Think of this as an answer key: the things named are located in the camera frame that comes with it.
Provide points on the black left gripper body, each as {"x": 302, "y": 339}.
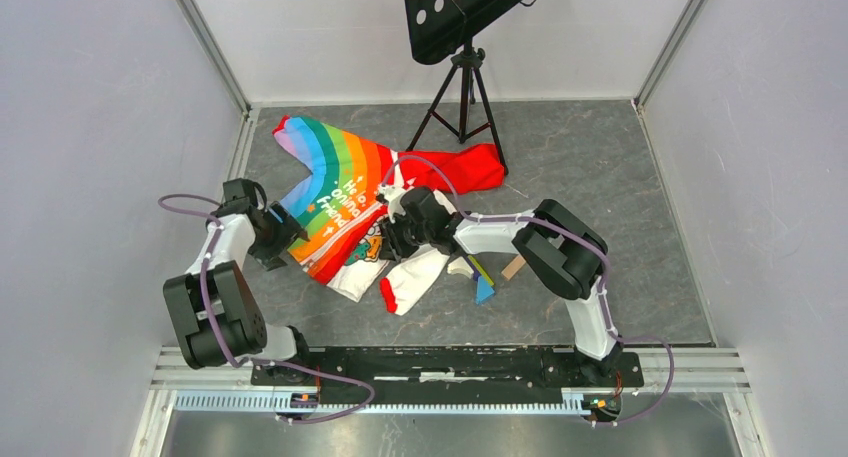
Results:
{"x": 272, "y": 240}

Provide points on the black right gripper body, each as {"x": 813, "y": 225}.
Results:
{"x": 403, "y": 237}

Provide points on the rainbow cartoon zip jacket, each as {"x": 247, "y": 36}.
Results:
{"x": 337, "y": 205}

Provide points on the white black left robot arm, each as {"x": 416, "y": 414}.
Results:
{"x": 214, "y": 314}

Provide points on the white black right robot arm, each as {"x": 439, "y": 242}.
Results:
{"x": 567, "y": 256}

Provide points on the yellow green flat block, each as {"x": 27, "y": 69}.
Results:
{"x": 478, "y": 268}

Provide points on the blue triangular block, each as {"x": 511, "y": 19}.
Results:
{"x": 485, "y": 290}

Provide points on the flat wooden plank block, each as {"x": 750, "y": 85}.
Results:
{"x": 513, "y": 267}

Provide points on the black music stand tripod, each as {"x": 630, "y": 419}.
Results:
{"x": 445, "y": 29}

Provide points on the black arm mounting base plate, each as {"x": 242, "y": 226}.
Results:
{"x": 473, "y": 375}

